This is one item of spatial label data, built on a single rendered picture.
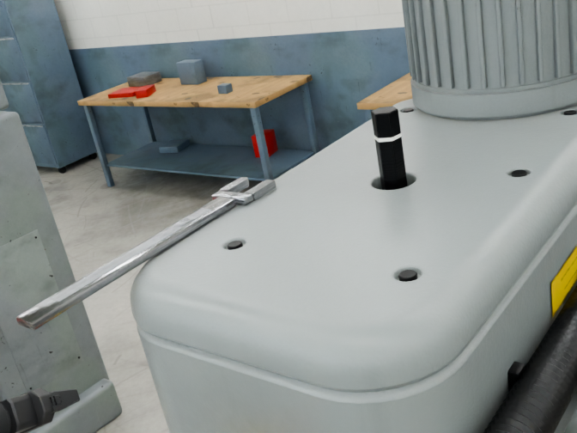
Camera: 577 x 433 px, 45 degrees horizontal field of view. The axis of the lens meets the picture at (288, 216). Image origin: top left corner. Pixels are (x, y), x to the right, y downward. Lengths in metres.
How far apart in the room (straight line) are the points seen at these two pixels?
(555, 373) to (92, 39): 7.54
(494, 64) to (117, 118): 7.38
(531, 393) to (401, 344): 0.11
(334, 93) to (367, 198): 5.34
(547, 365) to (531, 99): 0.29
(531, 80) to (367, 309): 0.35
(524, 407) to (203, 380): 0.20
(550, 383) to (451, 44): 0.35
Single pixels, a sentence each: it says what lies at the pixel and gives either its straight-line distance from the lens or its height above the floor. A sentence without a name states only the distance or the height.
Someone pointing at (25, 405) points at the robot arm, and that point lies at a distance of 1.16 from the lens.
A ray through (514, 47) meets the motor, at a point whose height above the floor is 1.96.
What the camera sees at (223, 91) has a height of 0.90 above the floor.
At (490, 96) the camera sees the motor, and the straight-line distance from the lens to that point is 0.70.
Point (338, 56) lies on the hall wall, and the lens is 5.77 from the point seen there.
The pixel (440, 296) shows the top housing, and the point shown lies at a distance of 0.42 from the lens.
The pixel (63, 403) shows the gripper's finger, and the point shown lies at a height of 1.48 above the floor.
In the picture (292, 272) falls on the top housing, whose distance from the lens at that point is 0.47.
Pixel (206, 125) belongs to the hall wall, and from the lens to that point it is 6.98.
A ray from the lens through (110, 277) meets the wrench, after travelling 0.51.
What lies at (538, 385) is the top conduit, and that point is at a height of 1.80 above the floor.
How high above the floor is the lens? 2.10
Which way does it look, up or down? 23 degrees down
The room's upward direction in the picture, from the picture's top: 11 degrees counter-clockwise
